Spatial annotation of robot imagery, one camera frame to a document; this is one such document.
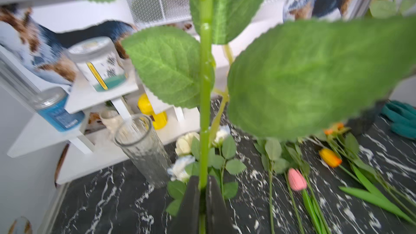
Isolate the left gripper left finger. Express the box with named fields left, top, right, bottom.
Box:
left=168, top=176, right=201, bottom=234

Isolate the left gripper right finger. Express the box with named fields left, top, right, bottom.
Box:
left=205, top=175, right=236, bottom=234

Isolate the white rose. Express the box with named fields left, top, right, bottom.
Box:
left=27, top=0, right=416, bottom=234
left=165, top=155, right=196, bottom=217
left=209, top=126, right=247, bottom=200

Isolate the orange tulip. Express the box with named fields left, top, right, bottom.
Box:
left=319, top=148, right=416, bottom=226

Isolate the pink tulip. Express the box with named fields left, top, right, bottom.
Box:
left=285, top=168, right=331, bottom=234

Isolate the clear ribbed glass vase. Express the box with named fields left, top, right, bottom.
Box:
left=114, top=114, right=171, bottom=188

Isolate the yellow bottle under shelf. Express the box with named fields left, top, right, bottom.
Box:
left=137, top=93, right=168, bottom=130

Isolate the small glass jar under shelf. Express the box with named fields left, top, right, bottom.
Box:
left=99, top=108, right=123, bottom=135

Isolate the white tiered shelf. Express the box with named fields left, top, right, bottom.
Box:
left=0, top=43, right=202, bottom=186

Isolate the blue label tin can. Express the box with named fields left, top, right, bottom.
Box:
left=29, top=87, right=85, bottom=132

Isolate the clear jar green lid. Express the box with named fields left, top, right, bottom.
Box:
left=67, top=37, right=127, bottom=92

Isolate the teal rubber glove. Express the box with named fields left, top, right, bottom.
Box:
left=381, top=100, right=416, bottom=140

